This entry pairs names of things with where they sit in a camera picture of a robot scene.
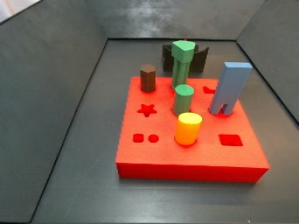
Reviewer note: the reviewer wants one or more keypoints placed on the tall green triangular peg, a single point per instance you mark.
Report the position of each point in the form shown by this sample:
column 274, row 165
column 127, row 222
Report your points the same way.
column 182, row 55

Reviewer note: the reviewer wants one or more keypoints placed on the green cylinder peg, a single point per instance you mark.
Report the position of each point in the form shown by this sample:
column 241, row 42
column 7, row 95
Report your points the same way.
column 183, row 99

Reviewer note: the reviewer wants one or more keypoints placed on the black curved fixture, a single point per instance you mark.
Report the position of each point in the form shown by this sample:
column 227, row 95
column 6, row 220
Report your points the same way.
column 196, row 63

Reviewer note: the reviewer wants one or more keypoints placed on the red peg board base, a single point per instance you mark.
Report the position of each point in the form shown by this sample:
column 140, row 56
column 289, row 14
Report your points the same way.
column 226, row 154

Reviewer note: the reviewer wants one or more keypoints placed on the yellow cylinder peg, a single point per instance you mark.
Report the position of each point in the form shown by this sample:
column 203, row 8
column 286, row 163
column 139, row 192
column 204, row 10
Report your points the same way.
column 187, row 128

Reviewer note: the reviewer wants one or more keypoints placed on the brown hexagonal peg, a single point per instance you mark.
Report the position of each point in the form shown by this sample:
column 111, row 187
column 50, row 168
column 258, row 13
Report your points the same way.
column 147, row 76

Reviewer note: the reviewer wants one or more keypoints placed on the blue rectangular arch peg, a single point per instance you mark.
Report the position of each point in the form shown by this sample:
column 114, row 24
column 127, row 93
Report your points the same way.
column 231, row 82

